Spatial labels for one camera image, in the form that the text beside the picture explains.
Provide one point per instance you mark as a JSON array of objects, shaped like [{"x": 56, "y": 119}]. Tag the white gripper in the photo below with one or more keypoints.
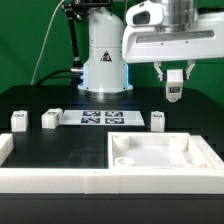
[{"x": 204, "y": 39}]

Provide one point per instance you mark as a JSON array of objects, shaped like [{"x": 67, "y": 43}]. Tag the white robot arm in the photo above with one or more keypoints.
[{"x": 106, "y": 70}]

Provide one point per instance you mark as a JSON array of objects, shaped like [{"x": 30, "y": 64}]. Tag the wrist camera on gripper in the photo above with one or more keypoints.
[{"x": 146, "y": 13}]

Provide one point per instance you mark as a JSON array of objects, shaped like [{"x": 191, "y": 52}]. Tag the white square tabletop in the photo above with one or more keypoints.
[{"x": 155, "y": 150}]

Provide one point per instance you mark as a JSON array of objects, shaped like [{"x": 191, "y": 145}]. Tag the white U-shaped fence wall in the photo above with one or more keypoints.
[{"x": 112, "y": 180}]

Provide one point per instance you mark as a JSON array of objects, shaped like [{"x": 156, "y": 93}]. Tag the white sheet with AprilTags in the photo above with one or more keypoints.
[{"x": 102, "y": 118}]

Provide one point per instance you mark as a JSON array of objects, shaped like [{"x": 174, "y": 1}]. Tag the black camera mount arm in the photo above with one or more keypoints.
[{"x": 77, "y": 11}]

